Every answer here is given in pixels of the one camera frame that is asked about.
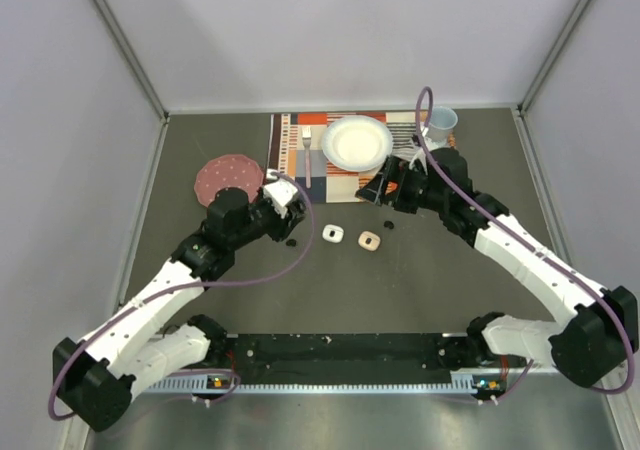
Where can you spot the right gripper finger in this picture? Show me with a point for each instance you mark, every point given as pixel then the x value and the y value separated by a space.
pixel 393 168
pixel 378 191

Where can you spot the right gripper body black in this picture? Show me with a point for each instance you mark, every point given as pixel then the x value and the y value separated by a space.
pixel 414 189

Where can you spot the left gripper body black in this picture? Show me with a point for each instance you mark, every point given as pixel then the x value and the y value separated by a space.
pixel 283 226

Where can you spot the white earbud charging case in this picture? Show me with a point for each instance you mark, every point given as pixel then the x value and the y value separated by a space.
pixel 333 233

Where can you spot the pink beige earbud charging case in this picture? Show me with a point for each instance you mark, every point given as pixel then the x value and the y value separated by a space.
pixel 369 241

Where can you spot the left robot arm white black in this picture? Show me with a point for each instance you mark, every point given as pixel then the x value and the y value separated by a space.
pixel 100 376

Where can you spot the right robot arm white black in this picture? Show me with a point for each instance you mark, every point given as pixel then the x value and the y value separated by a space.
pixel 593 329

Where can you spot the white plate blue rim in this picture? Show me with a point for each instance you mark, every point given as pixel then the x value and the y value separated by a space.
pixel 357 143

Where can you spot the light blue mug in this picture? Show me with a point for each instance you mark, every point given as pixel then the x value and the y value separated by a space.
pixel 442 122

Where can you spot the pink dotted plate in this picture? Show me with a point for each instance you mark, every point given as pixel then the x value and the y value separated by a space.
pixel 228 171

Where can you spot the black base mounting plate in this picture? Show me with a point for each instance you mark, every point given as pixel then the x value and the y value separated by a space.
pixel 342 359

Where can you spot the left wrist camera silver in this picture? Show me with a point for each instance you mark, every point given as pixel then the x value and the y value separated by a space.
pixel 281 192

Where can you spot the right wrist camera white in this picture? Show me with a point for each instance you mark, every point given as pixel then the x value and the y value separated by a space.
pixel 407 147

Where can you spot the fork with pink handle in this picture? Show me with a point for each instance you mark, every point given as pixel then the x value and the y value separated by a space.
pixel 307 141

